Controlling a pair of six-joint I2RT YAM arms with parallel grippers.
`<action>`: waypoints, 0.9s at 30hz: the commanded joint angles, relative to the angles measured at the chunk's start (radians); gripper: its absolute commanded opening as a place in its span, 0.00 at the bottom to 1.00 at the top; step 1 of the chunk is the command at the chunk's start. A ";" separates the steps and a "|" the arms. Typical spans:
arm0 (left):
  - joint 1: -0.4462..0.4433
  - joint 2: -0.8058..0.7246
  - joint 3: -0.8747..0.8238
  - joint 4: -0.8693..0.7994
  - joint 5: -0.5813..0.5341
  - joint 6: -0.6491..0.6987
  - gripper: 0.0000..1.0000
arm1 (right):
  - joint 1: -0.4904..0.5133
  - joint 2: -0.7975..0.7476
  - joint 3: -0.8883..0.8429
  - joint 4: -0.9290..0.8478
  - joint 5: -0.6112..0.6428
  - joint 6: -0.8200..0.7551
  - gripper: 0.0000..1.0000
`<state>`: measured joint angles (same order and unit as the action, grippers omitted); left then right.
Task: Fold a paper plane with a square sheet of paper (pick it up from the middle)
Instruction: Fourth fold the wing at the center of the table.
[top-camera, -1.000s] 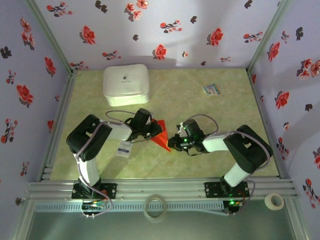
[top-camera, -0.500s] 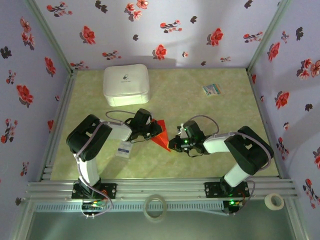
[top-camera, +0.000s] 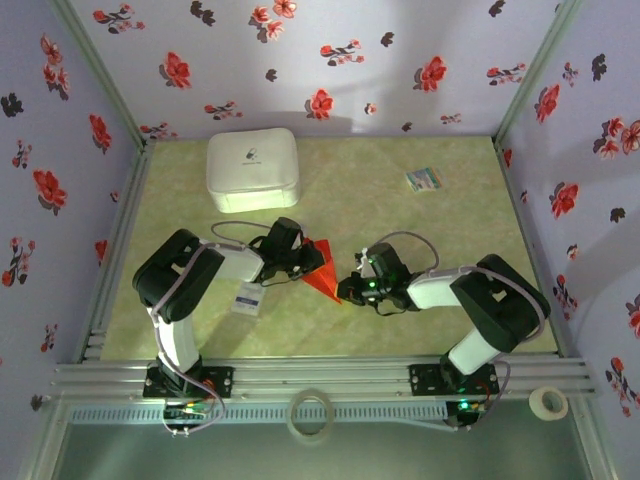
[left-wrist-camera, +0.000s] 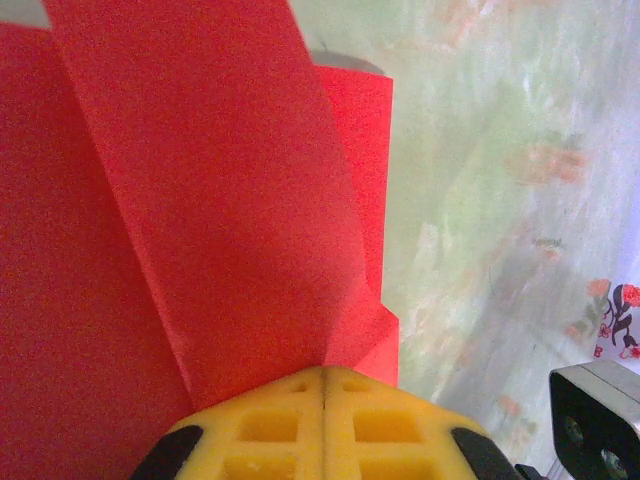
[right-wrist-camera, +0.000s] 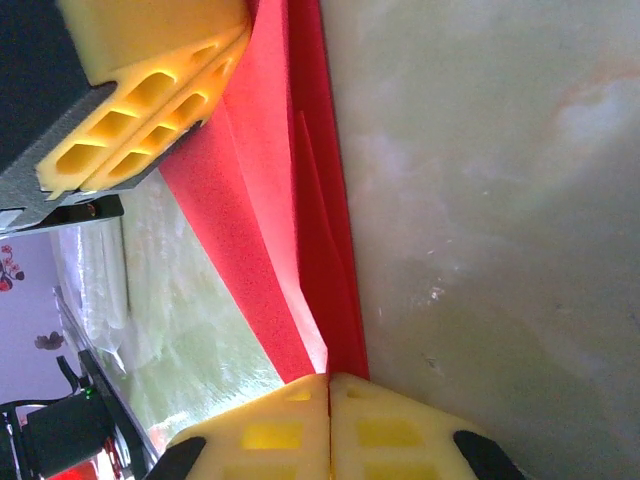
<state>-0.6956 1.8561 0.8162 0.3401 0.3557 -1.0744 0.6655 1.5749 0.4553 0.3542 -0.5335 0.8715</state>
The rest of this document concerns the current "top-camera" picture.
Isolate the aluminium frame leg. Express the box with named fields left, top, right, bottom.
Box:
left=19, top=399, right=71, bottom=480
left=569, top=397, right=619, bottom=480

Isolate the red square paper sheet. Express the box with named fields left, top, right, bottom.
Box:
left=301, top=238, right=344, bottom=305

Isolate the lilac right arm cable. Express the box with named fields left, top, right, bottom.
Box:
left=382, top=231, right=551, bottom=434

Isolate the white blue plastic sachet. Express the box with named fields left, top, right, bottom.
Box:
left=232, top=282, right=266, bottom=317

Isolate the white tape roll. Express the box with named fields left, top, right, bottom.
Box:
left=528, top=385, right=570, bottom=421

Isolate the aluminium side rail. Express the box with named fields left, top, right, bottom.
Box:
left=492, top=135, right=571, bottom=359
left=74, top=139, right=156, bottom=364

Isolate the white zip pouch case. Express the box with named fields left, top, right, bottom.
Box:
left=205, top=127, right=302, bottom=215

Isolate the clear tape ring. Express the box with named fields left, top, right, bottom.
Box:
left=287, top=388, right=336, bottom=445

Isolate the aluminium corner post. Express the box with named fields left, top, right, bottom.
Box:
left=492, top=0, right=587, bottom=147
left=49, top=0, right=157, bottom=151

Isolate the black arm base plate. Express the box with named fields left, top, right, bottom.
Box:
left=143, top=366, right=235, bottom=400
left=408, top=363, right=500, bottom=399

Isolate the grey slotted cable duct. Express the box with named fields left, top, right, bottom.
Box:
left=67, top=403, right=449, bottom=424

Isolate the aluminium table edge rail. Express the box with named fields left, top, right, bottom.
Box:
left=52, top=355, right=599, bottom=401

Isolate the teal orange printed packet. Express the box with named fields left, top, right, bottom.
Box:
left=404, top=166, right=445, bottom=194

